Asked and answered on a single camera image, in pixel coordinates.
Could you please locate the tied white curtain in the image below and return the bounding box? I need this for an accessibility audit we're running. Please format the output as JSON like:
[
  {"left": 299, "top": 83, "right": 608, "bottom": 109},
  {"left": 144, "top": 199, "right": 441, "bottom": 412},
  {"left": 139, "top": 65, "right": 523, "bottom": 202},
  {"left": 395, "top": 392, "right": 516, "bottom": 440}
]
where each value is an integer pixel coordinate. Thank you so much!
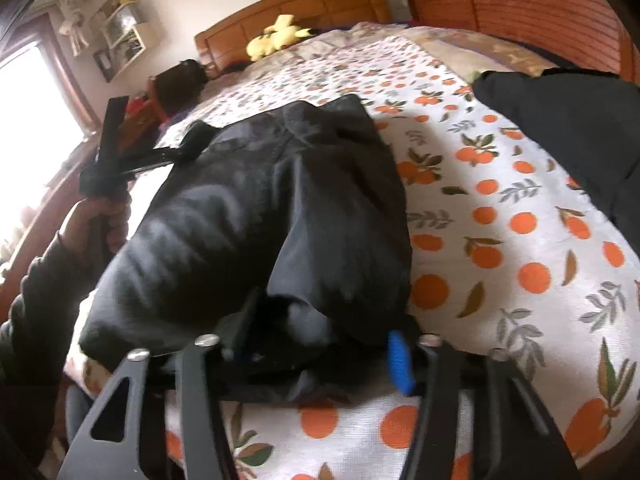
[{"left": 56, "top": 0, "right": 96, "bottom": 57}]

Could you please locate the person's left forearm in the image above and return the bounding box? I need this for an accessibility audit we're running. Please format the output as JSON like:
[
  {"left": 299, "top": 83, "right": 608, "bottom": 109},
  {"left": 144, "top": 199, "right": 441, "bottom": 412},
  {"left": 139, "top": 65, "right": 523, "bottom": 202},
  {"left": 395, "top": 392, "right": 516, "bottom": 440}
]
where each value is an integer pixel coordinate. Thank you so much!
[{"left": 0, "top": 232, "right": 101, "bottom": 476}]

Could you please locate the wooden bed headboard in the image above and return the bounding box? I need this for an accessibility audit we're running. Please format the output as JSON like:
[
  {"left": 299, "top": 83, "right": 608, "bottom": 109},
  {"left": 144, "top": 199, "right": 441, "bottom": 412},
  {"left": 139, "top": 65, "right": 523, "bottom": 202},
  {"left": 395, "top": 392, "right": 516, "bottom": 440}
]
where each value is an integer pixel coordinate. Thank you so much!
[{"left": 194, "top": 0, "right": 393, "bottom": 81}]

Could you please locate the wooden desk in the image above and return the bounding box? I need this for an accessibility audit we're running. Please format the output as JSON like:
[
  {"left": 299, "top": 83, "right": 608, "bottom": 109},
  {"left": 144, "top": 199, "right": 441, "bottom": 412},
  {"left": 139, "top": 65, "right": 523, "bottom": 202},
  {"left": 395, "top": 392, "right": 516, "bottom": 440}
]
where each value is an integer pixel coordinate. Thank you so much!
[{"left": 0, "top": 130, "right": 108, "bottom": 311}]

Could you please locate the wooden louvred wardrobe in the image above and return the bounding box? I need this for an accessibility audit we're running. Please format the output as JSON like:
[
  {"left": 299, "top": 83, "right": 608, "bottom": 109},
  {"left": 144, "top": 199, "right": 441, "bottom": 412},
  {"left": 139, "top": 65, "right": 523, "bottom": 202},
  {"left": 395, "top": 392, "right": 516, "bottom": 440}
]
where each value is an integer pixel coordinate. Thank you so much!
[{"left": 387, "top": 0, "right": 640, "bottom": 83}]

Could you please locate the yellow plush toy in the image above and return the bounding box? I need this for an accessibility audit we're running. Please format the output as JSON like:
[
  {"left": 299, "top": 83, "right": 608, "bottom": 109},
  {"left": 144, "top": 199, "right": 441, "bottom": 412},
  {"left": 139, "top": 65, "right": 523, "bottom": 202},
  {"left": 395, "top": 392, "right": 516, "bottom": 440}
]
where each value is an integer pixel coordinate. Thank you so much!
[{"left": 246, "top": 14, "right": 315, "bottom": 61}]

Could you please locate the beige patterned blanket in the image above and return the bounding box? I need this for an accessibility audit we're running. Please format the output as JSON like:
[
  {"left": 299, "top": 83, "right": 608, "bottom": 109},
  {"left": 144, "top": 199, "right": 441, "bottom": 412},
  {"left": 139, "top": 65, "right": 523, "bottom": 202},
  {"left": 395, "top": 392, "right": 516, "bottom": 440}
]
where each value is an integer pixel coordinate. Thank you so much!
[{"left": 415, "top": 25, "right": 561, "bottom": 78}]

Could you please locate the orange print bed sheet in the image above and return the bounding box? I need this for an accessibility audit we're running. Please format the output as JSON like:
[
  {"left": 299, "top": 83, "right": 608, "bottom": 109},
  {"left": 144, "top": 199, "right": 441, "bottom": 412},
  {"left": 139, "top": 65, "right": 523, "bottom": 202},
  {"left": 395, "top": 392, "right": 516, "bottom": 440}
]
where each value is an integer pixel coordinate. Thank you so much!
[{"left": 62, "top": 27, "right": 640, "bottom": 480}]

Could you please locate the pink floral quilt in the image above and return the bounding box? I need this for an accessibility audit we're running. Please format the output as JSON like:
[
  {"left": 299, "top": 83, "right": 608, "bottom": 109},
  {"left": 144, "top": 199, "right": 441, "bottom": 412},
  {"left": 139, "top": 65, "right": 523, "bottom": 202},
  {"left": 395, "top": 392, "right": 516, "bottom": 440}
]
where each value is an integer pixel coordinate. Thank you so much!
[{"left": 260, "top": 22, "right": 426, "bottom": 61}]

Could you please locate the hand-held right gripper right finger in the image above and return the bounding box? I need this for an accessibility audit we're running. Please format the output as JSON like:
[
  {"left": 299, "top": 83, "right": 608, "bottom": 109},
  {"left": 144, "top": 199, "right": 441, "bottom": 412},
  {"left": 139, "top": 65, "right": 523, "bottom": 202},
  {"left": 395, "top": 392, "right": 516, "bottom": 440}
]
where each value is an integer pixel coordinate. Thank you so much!
[{"left": 386, "top": 329, "right": 583, "bottom": 480}]

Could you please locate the white wall shelf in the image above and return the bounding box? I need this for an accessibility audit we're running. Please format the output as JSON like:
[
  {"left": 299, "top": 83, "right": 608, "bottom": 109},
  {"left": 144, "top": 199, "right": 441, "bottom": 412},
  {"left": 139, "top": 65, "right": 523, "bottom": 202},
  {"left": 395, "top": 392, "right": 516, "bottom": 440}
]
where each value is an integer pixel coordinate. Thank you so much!
[{"left": 92, "top": 0, "right": 158, "bottom": 83}]

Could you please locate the person's left hand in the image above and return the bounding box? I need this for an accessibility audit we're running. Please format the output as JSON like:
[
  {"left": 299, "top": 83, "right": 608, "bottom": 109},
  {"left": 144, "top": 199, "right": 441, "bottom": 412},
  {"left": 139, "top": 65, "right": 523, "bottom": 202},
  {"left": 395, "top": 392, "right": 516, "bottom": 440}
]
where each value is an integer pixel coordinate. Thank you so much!
[{"left": 57, "top": 192, "right": 133, "bottom": 266}]

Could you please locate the black garment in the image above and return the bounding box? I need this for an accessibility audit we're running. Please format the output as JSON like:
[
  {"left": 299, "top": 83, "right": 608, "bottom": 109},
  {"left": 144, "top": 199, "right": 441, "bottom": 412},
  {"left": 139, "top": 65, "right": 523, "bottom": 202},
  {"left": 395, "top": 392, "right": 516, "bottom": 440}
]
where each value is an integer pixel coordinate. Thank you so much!
[{"left": 470, "top": 67, "right": 640, "bottom": 256}]

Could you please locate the black jacket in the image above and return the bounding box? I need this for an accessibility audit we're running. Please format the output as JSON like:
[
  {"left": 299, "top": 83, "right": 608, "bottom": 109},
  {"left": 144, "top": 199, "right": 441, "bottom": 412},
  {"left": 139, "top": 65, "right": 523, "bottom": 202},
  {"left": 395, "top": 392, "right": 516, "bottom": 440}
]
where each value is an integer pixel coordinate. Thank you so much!
[{"left": 77, "top": 92, "right": 416, "bottom": 406}]

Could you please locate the wood framed window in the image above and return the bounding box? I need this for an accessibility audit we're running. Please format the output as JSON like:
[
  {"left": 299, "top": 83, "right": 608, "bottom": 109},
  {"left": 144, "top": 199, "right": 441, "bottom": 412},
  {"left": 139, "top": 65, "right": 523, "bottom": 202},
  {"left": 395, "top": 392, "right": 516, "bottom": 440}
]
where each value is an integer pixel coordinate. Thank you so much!
[{"left": 0, "top": 15, "right": 101, "bottom": 241}]

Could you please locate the black backpack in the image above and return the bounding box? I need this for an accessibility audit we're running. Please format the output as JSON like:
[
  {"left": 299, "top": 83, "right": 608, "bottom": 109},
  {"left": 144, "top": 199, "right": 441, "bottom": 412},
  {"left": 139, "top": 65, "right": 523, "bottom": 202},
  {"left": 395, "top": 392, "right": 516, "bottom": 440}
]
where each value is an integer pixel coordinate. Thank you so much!
[{"left": 150, "top": 59, "right": 211, "bottom": 116}]

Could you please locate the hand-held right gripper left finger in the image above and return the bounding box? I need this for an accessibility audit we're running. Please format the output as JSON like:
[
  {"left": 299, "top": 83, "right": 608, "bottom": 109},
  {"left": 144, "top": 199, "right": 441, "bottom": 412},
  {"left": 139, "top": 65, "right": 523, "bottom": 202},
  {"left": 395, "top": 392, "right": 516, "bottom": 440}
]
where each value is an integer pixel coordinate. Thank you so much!
[{"left": 56, "top": 287, "right": 261, "bottom": 480}]

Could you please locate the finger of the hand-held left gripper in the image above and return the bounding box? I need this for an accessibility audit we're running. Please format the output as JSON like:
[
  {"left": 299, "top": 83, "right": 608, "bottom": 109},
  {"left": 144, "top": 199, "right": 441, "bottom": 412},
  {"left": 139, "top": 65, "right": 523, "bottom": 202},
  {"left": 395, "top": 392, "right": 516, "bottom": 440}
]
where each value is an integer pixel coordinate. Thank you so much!
[{"left": 120, "top": 120, "right": 216, "bottom": 176}]

